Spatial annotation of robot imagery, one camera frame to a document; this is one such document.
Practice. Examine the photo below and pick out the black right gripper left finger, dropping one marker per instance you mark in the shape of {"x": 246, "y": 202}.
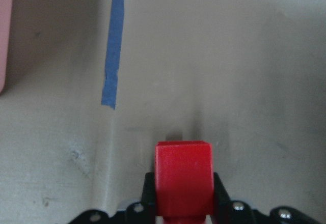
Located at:
{"x": 148, "y": 198}

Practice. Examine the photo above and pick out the red toy block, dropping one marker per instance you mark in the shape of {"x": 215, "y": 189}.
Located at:
{"x": 184, "y": 188}

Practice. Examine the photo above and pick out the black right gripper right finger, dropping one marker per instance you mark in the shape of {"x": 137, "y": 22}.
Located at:
{"x": 221, "y": 201}

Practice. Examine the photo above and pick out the pink plastic box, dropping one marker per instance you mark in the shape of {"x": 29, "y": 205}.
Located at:
{"x": 6, "y": 9}

